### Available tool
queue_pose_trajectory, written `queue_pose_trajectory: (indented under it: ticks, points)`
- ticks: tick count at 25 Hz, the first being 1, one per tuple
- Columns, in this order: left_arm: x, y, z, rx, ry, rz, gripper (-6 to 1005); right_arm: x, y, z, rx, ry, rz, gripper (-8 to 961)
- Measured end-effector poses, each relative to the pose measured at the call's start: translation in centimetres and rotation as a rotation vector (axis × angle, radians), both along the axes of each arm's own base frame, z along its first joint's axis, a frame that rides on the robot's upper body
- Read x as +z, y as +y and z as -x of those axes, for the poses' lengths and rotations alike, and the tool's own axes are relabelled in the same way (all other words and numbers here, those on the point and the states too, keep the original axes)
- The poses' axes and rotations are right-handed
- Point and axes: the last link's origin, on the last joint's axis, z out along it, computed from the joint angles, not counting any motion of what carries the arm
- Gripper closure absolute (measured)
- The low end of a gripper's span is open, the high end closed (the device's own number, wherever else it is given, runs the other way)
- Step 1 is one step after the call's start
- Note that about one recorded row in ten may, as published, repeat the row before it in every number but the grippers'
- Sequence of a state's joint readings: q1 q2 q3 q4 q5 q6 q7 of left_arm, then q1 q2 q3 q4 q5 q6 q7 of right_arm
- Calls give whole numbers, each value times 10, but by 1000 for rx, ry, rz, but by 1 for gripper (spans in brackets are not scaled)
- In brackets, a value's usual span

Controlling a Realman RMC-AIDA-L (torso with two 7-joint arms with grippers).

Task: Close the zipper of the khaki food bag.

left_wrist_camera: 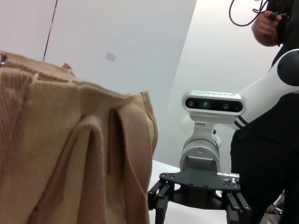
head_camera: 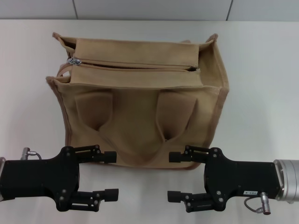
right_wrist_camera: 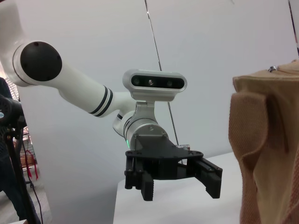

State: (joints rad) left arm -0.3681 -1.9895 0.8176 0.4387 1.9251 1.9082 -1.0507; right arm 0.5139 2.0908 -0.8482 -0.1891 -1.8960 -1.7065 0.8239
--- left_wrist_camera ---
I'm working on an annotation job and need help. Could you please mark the black handheld controller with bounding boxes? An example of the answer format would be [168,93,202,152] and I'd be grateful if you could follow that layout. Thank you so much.
[266,0,292,47]

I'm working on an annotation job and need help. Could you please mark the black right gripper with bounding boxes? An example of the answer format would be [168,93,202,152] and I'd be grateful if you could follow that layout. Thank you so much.
[147,155,252,224]

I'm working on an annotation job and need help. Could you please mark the bystander bare hand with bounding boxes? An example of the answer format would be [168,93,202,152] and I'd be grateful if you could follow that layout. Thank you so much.
[251,10,281,47]

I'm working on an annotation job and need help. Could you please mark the khaki canvas food bag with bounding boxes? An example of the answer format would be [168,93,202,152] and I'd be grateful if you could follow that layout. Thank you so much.
[0,51,159,224]

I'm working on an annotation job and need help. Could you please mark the right wrist camera mount bracket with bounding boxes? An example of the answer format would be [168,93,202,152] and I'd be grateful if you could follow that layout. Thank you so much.
[191,121,217,141]

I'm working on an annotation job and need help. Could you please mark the small grey wall sticker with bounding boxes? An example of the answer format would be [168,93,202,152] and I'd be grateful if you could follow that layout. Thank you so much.
[105,51,117,63]

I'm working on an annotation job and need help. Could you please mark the thin black looping cable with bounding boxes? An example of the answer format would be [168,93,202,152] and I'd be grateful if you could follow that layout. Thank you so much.
[228,0,271,27]

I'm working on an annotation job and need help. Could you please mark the person in black clothes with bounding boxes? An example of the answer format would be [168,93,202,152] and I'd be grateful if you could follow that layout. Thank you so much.
[230,0,299,224]

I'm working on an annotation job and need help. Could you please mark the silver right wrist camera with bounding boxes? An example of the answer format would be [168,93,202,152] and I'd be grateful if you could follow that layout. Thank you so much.
[181,90,247,124]

